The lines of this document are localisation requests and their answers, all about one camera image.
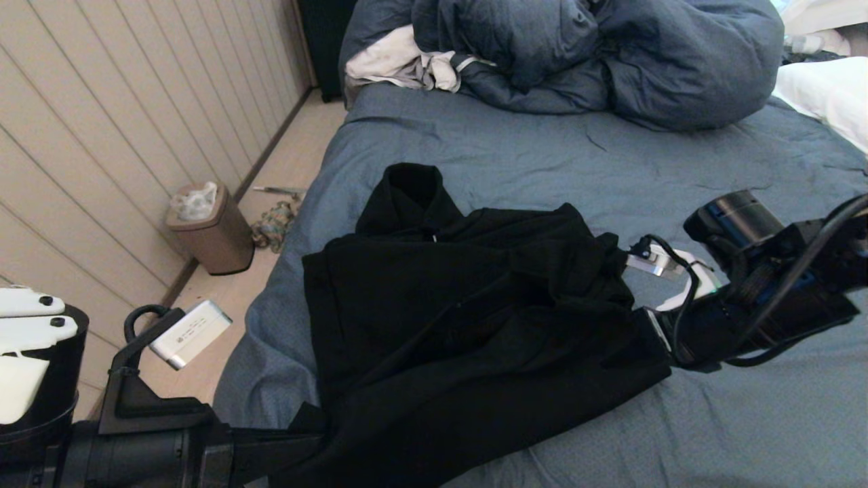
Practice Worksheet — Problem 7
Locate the black hoodie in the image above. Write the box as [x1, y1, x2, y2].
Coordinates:
[268, 163, 673, 488]

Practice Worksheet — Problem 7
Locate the blue-sheeted bed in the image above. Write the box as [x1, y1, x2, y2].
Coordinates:
[214, 81, 868, 488]

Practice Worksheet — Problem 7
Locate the brown trash bin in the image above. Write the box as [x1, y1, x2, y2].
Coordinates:
[165, 182, 256, 276]

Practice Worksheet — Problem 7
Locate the crumpled white garment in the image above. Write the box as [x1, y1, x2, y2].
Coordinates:
[344, 26, 496, 94]

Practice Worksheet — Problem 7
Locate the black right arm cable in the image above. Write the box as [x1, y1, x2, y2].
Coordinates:
[641, 195, 868, 370]

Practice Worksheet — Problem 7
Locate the clear plastic bin bag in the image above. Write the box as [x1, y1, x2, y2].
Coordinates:
[171, 183, 219, 222]

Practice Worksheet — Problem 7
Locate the white pillow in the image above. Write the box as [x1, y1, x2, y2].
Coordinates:
[773, 57, 868, 153]

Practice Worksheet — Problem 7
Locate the colourful braided rope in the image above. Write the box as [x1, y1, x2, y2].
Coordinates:
[251, 201, 299, 254]

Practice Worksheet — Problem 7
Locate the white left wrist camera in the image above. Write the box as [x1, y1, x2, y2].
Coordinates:
[98, 300, 233, 434]

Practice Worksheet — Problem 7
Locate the white blanket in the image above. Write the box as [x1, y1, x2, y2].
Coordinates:
[780, 0, 868, 38]

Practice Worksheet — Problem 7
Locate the black cabinet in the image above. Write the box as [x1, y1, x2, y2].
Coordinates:
[296, 0, 359, 104]

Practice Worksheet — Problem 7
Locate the dark blue duvet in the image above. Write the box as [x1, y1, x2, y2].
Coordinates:
[339, 0, 785, 133]

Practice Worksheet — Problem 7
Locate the beige crumpled item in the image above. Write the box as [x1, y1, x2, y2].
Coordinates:
[783, 30, 852, 58]

